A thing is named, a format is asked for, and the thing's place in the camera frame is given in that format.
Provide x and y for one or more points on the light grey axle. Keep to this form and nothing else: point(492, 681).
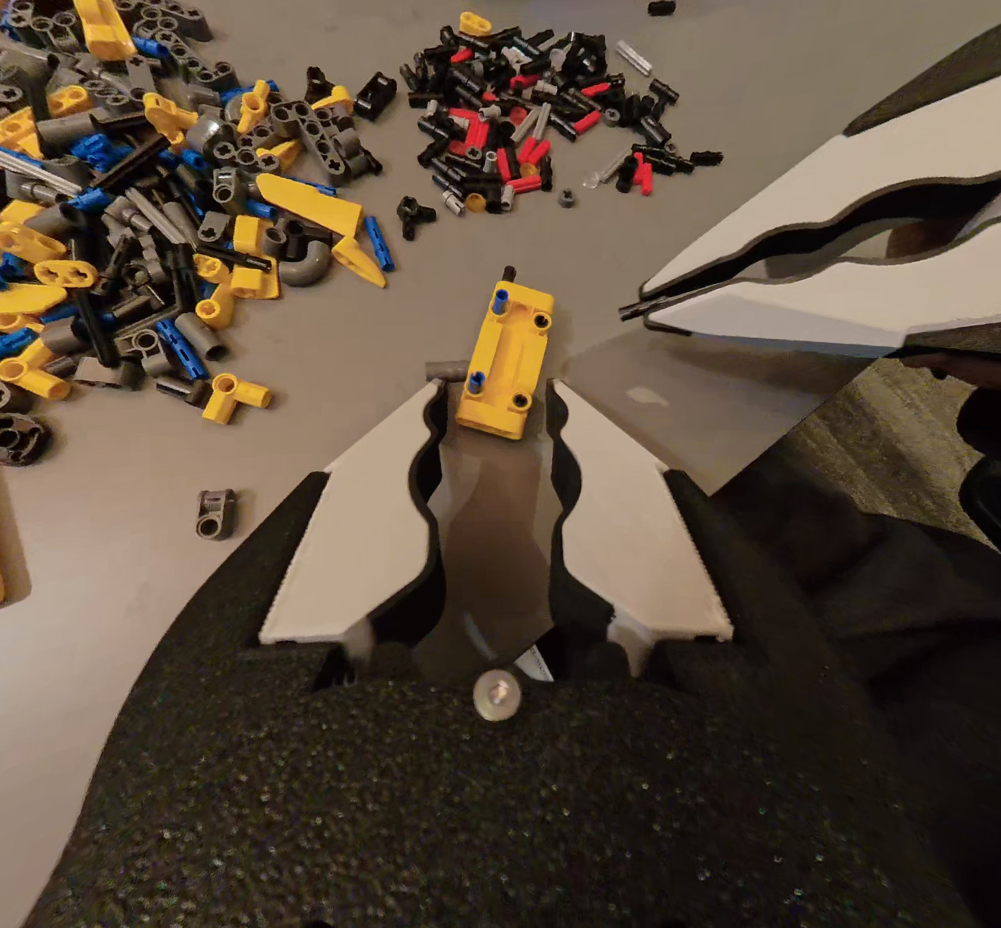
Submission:
point(634, 57)

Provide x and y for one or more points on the yellow wedge brick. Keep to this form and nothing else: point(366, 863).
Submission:
point(356, 259)

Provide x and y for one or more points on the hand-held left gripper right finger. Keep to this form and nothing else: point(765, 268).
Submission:
point(633, 552)

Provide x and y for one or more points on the yellow brick assembly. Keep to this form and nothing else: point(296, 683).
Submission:
point(500, 365)

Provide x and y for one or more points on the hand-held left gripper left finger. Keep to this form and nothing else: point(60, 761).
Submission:
point(352, 552)

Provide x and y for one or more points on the dark grey connector brick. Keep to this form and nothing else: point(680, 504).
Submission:
point(215, 513)

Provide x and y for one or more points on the yellow tee connector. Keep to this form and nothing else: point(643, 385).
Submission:
point(231, 396)

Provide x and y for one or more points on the pile of yellow grey bricks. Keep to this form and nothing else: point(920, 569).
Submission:
point(156, 161)

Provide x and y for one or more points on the blue long pin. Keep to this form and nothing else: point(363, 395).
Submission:
point(379, 244)

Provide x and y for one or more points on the pile of black red pins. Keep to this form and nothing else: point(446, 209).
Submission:
point(500, 99)

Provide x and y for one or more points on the black two-hole connector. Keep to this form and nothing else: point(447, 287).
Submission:
point(375, 97)

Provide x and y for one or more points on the clear round stud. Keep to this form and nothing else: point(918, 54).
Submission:
point(593, 180)

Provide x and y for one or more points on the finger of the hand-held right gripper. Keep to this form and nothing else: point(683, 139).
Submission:
point(860, 169)
point(821, 302)

